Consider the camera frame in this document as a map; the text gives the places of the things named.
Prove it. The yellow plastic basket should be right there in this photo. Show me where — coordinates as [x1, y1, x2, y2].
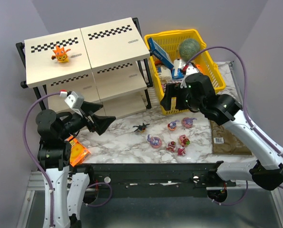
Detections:
[144, 29, 225, 101]

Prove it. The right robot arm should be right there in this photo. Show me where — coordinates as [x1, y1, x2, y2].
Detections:
[160, 73, 283, 190]

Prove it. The black yellow bat toy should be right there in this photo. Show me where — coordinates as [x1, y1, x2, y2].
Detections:
[133, 123, 150, 133]

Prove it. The green textured ball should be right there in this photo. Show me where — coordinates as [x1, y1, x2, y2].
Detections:
[178, 38, 201, 62]

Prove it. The brown coffee bag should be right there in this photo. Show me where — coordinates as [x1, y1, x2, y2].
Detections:
[209, 120, 252, 156]

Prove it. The blue white pouch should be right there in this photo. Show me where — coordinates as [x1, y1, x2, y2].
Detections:
[171, 58, 186, 80]

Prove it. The pink bear strawberry toy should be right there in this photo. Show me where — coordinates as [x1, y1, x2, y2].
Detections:
[179, 134, 190, 147]

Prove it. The red pink bear toy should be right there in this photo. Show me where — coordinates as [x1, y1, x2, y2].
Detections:
[166, 141, 176, 152]

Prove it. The orange dragon toy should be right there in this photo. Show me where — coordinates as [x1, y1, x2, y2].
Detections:
[51, 46, 71, 63]

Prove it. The small red pink toy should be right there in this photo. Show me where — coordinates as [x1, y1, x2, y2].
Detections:
[177, 146, 186, 156]

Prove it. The purple bunny donut toy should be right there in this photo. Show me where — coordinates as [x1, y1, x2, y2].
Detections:
[147, 135, 162, 149]

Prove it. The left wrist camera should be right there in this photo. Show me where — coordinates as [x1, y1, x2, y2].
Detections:
[64, 91, 84, 116]

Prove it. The cream paper roll pack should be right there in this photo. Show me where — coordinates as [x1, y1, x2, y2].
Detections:
[156, 65, 172, 84]

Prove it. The orange Scrub Daddy box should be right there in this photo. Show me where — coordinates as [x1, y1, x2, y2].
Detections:
[67, 136, 91, 167]

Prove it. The purple creature pink donut toy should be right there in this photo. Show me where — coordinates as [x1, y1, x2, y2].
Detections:
[181, 117, 197, 128]

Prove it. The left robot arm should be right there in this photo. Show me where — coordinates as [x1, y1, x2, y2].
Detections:
[36, 102, 116, 228]

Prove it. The blue Harry's box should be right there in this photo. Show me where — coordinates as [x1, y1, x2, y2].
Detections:
[147, 38, 174, 70]

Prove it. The striped pink grey sponge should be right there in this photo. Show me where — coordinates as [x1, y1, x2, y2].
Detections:
[166, 79, 183, 85]

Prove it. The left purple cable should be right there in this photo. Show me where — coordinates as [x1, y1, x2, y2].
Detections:
[22, 89, 113, 228]

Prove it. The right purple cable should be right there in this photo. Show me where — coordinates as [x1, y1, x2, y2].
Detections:
[183, 46, 283, 206]

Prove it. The purple bunny orange cup toy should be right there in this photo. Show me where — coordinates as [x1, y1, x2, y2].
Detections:
[167, 120, 179, 131]

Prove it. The beige three-tier shelf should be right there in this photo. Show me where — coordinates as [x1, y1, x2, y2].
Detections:
[16, 17, 153, 118]

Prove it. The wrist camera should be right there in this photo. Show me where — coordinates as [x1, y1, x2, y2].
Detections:
[64, 91, 84, 116]
[180, 63, 201, 88]

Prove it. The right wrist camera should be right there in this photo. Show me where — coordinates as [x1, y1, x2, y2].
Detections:
[180, 63, 201, 88]

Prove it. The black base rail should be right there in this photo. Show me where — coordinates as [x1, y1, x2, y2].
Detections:
[70, 162, 236, 198]

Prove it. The purple cable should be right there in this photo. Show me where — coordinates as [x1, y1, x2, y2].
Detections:
[22, 89, 113, 228]
[183, 46, 283, 206]

